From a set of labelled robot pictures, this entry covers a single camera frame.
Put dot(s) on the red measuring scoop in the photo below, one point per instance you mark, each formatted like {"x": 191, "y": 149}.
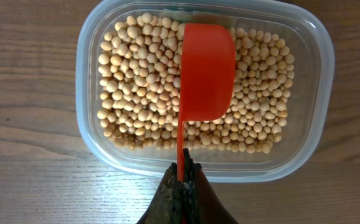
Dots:
{"x": 207, "y": 78}

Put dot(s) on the soybeans in container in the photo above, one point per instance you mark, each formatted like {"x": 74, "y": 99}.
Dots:
{"x": 140, "y": 67}

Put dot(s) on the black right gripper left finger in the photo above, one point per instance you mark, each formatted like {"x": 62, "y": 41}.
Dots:
{"x": 166, "y": 205}

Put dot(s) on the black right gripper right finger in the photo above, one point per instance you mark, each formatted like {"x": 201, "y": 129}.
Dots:
{"x": 200, "y": 202}

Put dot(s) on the clear plastic bean container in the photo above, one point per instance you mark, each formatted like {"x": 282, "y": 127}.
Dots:
{"x": 307, "y": 105}

